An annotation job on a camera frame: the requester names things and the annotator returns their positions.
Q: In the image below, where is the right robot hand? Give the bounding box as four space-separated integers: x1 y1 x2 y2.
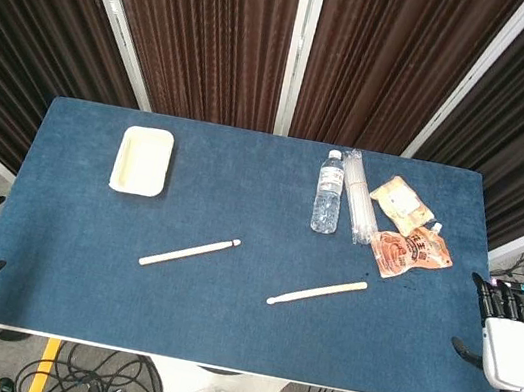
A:
444 270 524 392

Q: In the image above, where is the wooden drumstick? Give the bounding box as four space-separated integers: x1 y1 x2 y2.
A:
265 265 370 322
137 222 242 282

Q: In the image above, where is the orange spout pouch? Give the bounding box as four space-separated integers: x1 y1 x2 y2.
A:
363 211 460 291

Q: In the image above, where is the yellow floor tape strip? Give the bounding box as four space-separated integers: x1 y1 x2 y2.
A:
26 336 64 392

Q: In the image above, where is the beige food packet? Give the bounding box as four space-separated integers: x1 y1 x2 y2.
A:
363 171 442 241

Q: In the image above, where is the white rectangular foam tray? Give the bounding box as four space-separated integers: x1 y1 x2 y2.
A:
107 121 177 201

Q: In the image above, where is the clear pack of straws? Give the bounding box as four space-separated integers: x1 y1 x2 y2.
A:
327 148 392 249

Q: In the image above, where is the clear plastic water bottle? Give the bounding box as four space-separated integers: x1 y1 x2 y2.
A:
308 147 352 237

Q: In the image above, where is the blue felt table mat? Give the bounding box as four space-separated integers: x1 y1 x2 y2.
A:
0 85 524 392

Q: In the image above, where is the white partition post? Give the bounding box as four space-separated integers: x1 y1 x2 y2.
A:
399 0 524 178
271 0 327 140
43 0 172 113

